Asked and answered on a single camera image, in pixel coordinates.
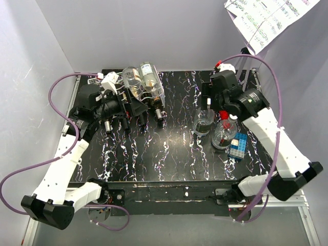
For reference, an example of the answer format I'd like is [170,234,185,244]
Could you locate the white printed paper sheets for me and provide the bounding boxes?
[224,0,319,55]

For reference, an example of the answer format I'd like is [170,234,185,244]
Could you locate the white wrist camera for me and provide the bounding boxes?
[214,60,236,74]
[97,72,118,95]

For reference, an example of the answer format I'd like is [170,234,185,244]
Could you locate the blue white toy bricks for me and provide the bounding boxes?
[228,132,247,161]

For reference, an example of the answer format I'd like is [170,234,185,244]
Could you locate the white wire wine rack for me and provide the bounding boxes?
[88,64,165,105]

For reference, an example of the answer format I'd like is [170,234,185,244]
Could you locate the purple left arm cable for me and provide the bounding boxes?
[0,72,105,215]

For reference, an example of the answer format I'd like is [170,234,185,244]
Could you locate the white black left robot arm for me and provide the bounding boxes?
[21,85,148,230]

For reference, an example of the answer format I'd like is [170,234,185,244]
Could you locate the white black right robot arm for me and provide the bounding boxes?
[201,70,323,204]

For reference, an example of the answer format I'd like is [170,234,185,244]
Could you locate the dark green wine bottle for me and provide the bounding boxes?
[138,97,148,129]

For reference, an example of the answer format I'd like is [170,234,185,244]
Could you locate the purple tripod stand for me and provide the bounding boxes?
[236,56,251,85]

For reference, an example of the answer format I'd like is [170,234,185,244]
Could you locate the clear round glass bottle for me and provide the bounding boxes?
[139,62,165,105]

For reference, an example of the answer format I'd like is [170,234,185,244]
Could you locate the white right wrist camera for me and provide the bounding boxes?
[214,60,236,74]

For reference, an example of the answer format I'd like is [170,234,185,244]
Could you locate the red glitter tube bottle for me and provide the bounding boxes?
[219,111,229,120]

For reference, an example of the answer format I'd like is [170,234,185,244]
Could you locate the olive green wine bottle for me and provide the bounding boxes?
[104,119,113,134]

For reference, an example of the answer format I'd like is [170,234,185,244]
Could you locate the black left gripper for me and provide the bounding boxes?
[94,87,148,120]

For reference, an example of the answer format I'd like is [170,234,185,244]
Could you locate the clear bottle black cap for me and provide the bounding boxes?
[122,67,144,101]

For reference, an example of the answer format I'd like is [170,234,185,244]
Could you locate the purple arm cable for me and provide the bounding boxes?
[0,72,105,215]
[220,54,284,222]

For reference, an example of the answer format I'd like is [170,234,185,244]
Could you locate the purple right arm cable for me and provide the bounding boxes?
[220,54,284,222]

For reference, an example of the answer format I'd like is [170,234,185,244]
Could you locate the aluminium frame rail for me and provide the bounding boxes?
[21,71,323,230]

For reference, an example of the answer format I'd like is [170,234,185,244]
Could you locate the dark wine bottle neck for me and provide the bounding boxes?
[120,117,130,131]

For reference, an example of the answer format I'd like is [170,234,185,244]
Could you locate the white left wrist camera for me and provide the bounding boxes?
[97,72,118,95]

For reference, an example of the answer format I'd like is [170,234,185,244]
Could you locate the clear bottle white cap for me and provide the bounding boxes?
[193,108,215,136]

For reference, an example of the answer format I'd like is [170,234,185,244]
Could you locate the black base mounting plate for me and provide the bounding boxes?
[105,180,251,217]

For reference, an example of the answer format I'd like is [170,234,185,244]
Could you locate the small bottle white cap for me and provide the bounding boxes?
[212,114,238,150]

